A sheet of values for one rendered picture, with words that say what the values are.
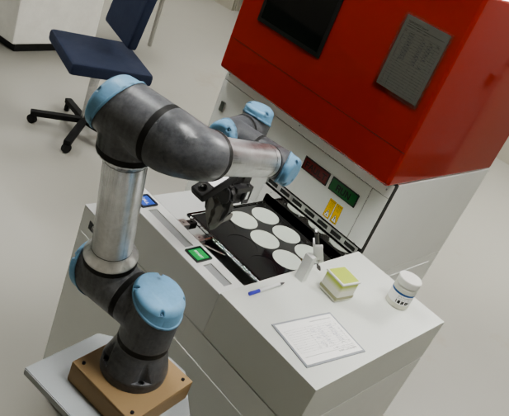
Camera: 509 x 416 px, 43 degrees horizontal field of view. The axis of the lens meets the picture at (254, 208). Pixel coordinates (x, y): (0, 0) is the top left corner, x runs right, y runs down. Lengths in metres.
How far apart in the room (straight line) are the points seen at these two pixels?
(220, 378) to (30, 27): 3.97
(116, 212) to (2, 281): 1.79
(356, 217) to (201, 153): 1.09
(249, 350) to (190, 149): 0.69
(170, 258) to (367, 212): 0.67
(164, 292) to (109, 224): 0.19
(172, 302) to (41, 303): 1.63
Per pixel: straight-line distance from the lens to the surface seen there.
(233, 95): 2.41
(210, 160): 1.09
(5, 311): 2.86
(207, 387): 1.77
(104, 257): 1.34
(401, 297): 1.90
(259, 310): 1.64
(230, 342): 1.66
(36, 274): 3.07
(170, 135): 1.06
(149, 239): 1.82
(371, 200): 2.05
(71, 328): 2.27
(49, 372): 1.52
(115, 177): 1.20
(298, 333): 1.62
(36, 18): 5.29
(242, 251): 1.96
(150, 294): 1.33
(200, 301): 1.71
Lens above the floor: 1.92
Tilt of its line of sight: 27 degrees down
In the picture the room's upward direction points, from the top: 23 degrees clockwise
